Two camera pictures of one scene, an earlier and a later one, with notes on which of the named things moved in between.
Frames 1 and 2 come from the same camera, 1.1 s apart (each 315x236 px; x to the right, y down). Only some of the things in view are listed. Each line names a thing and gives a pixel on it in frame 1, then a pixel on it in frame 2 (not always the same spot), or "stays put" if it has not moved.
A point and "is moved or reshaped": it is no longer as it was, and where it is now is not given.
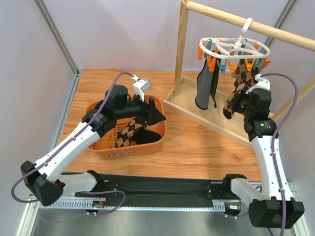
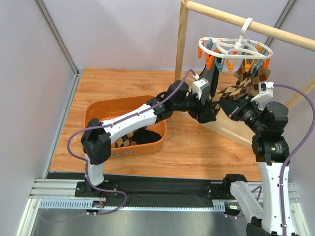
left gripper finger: [155, 116] → [206, 115]
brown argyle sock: [243, 72] is moved or reshaped
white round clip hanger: [215, 48] stays put
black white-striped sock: [142, 135] stays put
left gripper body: [149, 111] → [205, 105]
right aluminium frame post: [282, 20] stays put
